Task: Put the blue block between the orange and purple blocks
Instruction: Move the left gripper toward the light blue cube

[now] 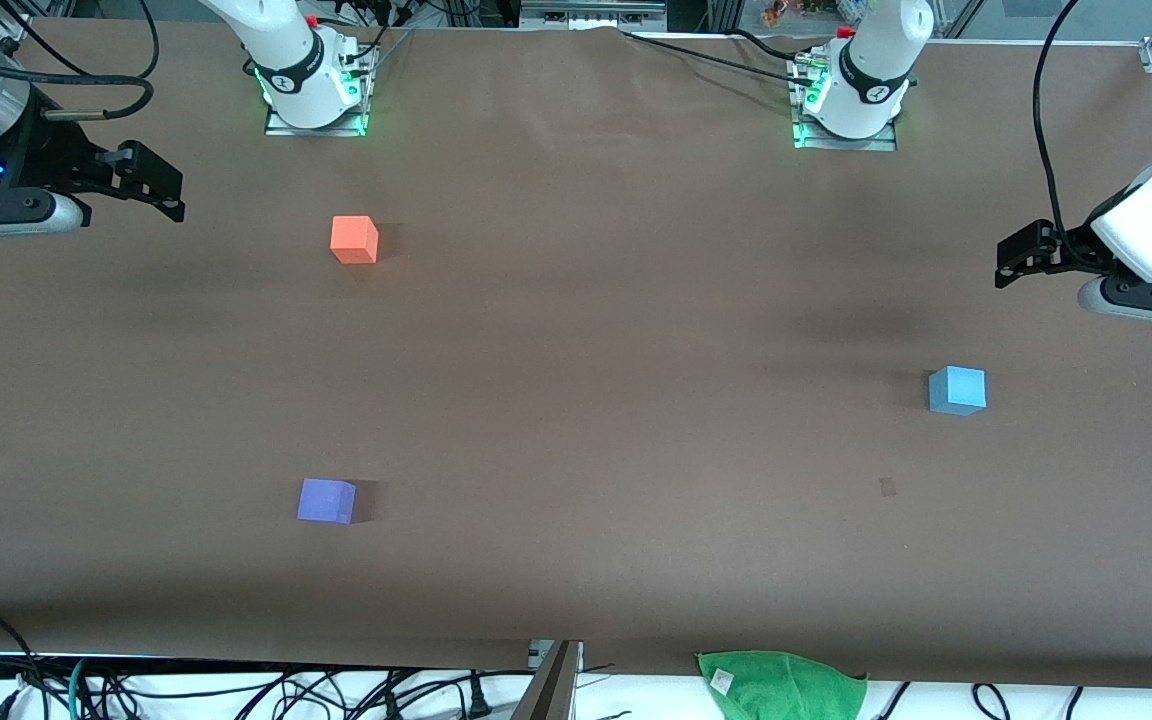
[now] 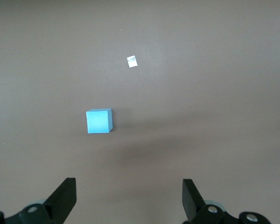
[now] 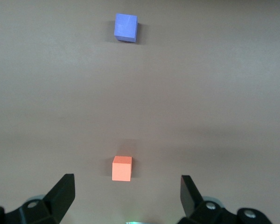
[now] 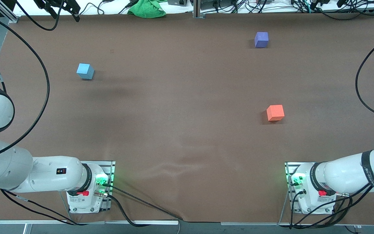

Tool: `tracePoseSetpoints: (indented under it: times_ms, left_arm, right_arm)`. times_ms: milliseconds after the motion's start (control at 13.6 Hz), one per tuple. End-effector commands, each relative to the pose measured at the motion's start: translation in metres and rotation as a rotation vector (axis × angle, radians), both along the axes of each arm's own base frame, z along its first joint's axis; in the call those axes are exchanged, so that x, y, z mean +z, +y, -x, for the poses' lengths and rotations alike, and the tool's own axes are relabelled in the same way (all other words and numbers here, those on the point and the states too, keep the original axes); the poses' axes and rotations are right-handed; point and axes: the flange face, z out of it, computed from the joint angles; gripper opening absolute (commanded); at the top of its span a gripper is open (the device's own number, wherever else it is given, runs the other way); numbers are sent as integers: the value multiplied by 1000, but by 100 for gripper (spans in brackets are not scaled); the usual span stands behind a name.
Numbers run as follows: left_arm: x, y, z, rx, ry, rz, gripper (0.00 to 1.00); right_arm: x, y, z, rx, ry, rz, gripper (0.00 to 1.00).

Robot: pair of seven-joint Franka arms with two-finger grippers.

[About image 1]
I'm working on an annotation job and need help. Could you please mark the blue foam block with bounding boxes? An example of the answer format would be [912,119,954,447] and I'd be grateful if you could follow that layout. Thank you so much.
[928,365,988,416]

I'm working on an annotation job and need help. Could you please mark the orange foam block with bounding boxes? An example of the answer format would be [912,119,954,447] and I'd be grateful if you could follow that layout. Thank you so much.
[330,215,380,265]

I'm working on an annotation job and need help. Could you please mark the purple foam block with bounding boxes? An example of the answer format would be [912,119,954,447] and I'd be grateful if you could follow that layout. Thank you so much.
[296,477,357,525]

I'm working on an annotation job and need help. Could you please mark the small colourful objects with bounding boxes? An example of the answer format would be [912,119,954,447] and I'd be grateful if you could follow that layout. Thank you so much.
[761,0,837,26]

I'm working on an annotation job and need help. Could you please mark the grey metal device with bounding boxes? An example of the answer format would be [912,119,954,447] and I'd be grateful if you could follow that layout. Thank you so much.
[521,0,667,31]

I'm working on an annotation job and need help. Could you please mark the green cloth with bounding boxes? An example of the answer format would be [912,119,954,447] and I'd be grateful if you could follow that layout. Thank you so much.
[696,650,869,720]

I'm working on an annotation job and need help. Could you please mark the grey metal bar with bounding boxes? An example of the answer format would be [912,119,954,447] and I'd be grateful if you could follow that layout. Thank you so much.
[511,640,585,720]

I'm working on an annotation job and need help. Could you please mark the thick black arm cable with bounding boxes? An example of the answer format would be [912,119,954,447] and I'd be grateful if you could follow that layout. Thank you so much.
[0,45,155,121]

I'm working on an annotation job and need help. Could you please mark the thin black hanging cable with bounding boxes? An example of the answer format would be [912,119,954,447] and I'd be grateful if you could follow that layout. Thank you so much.
[0,0,160,96]

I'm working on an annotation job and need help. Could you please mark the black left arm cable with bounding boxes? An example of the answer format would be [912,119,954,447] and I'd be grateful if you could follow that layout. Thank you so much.
[1033,0,1097,263]

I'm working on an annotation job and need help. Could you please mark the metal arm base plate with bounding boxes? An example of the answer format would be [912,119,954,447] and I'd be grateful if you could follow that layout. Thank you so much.
[788,55,899,153]
[264,45,377,138]

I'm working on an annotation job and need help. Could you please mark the grey cable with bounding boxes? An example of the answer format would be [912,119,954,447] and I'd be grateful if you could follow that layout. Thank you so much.
[364,28,417,76]

